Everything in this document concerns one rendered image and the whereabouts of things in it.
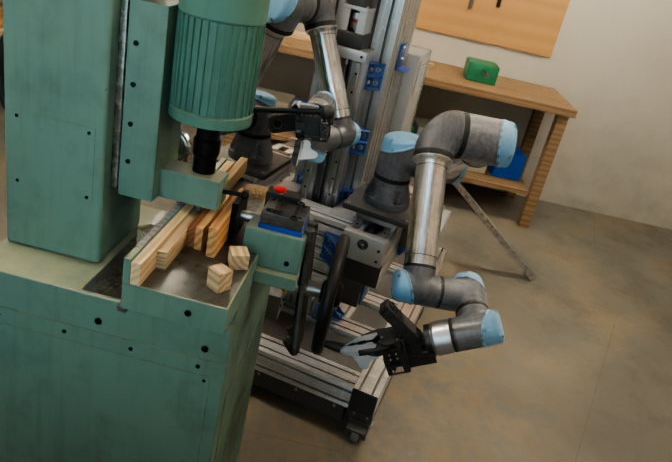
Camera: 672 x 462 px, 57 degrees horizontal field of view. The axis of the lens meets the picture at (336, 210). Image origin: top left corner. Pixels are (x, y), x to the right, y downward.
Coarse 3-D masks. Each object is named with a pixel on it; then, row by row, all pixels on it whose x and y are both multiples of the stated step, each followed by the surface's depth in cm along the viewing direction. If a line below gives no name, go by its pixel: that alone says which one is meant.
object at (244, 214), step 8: (248, 192) 145; (240, 200) 139; (232, 208) 138; (240, 208) 140; (232, 216) 138; (240, 216) 142; (248, 216) 142; (232, 224) 139; (240, 224) 145; (232, 232) 140
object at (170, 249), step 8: (240, 160) 175; (232, 168) 169; (240, 168) 171; (232, 176) 164; (240, 176) 174; (232, 184) 166; (184, 224) 135; (176, 232) 132; (184, 232) 132; (168, 240) 128; (176, 240) 129; (184, 240) 134; (160, 248) 125; (168, 248) 125; (176, 248) 129; (160, 256) 124; (168, 256) 125; (160, 264) 125; (168, 264) 126
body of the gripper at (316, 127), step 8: (320, 104) 162; (296, 120) 153; (304, 120) 153; (312, 120) 152; (320, 120) 152; (328, 120) 157; (296, 128) 154; (304, 128) 154; (312, 128) 154; (320, 128) 153; (328, 128) 156; (296, 136) 155; (304, 136) 155; (312, 136) 154; (320, 136) 154; (328, 136) 158
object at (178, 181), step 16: (176, 160) 142; (160, 176) 137; (176, 176) 137; (192, 176) 136; (208, 176) 138; (224, 176) 140; (160, 192) 139; (176, 192) 138; (192, 192) 138; (208, 192) 137; (208, 208) 139
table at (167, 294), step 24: (240, 240) 142; (192, 264) 129; (216, 264) 131; (144, 288) 118; (168, 288) 120; (192, 288) 121; (240, 288) 126; (288, 288) 138; (144, 312) 120; (168, 312) 120; (192, 312) 119; (216, 312) 118
